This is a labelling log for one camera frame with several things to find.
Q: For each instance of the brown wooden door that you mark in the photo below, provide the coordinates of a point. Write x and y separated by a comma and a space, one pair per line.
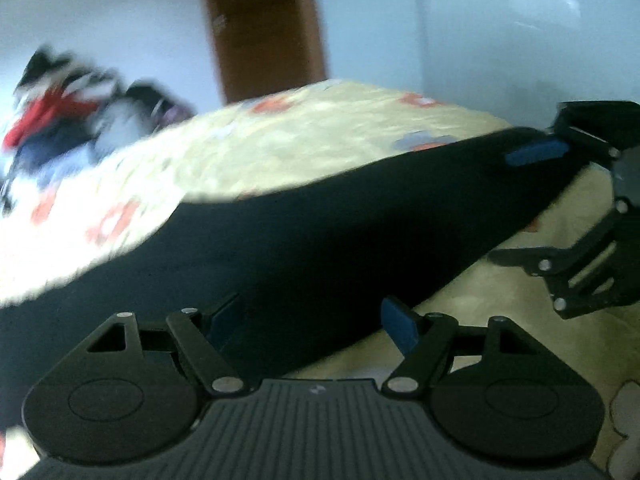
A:
265, 25

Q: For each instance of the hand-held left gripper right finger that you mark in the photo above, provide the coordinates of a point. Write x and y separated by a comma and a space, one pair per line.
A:
400, 327

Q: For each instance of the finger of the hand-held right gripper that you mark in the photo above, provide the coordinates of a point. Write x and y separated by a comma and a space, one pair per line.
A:
537, 153
535, 259

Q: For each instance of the yellow carrot print bed sheet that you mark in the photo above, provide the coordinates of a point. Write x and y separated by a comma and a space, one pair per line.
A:
275, 140

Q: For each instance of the pile of folded clothes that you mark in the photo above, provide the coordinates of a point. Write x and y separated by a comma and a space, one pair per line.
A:
55, 110

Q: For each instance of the black pants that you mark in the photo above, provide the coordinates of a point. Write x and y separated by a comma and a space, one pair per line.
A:
325, 240

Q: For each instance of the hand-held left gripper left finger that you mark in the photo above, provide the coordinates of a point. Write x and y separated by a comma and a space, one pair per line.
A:
223, 319

